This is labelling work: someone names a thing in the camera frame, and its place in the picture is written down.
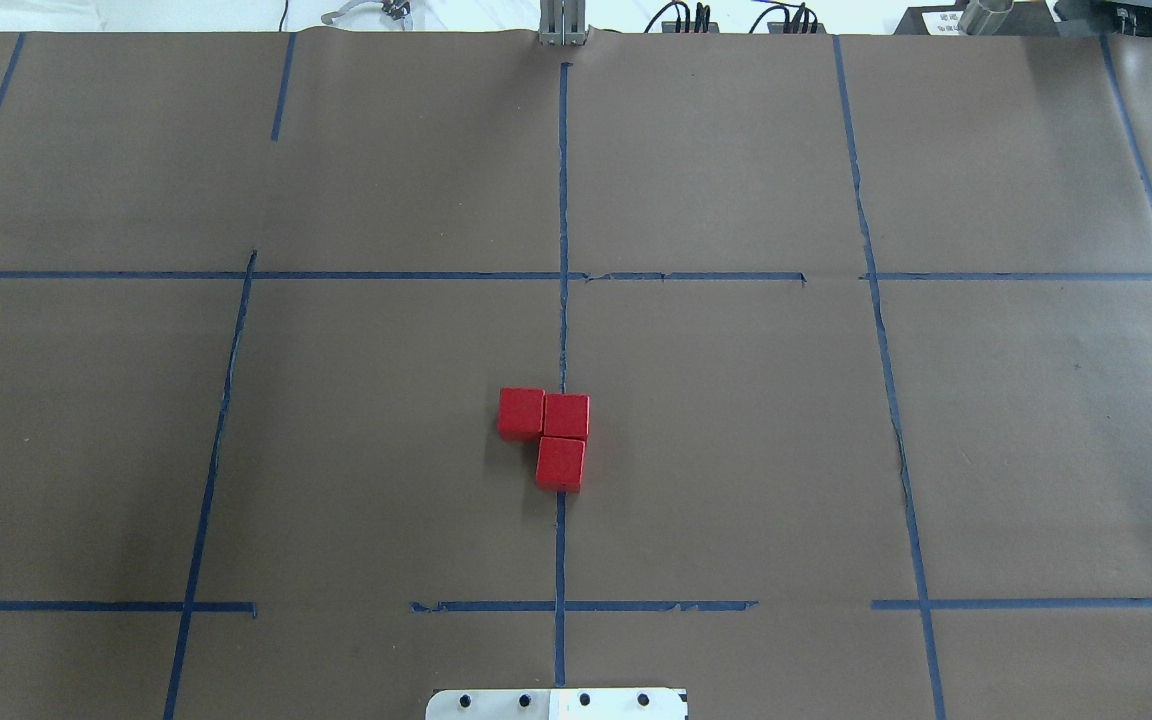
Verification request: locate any metal cylinder cup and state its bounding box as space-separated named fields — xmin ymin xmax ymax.
xmin=957 ymin=0 xmax=1015 ymax=36

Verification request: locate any aluminium frame post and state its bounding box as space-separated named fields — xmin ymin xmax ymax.
xmin=538 ymin=0 xmax=589 ymax=47

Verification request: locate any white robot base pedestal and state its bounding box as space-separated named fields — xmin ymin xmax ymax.
xmin=425 ymin=687 xmax=690 ymax=719

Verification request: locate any red block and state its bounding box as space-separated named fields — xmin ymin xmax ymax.
xmin=497 ymin=387 xmax=547 ymax=444
xmin=541 ymin=393 xmax=591 ymax=441

